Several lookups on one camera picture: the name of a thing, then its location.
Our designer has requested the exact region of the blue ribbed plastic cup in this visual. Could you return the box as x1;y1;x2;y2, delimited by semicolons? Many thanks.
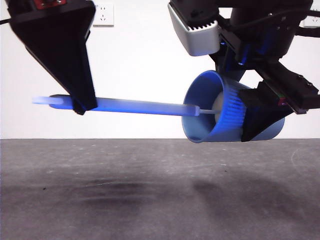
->
181;69;286;144

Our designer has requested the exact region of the grey cup brush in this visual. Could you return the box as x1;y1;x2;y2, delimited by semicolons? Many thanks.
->
31;92;225;121

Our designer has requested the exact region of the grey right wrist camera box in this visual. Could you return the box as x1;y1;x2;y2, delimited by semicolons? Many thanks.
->
167;1;221;57

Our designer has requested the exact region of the white wall socket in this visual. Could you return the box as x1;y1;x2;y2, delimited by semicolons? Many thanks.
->
92;3;115;27
303;8;320;29

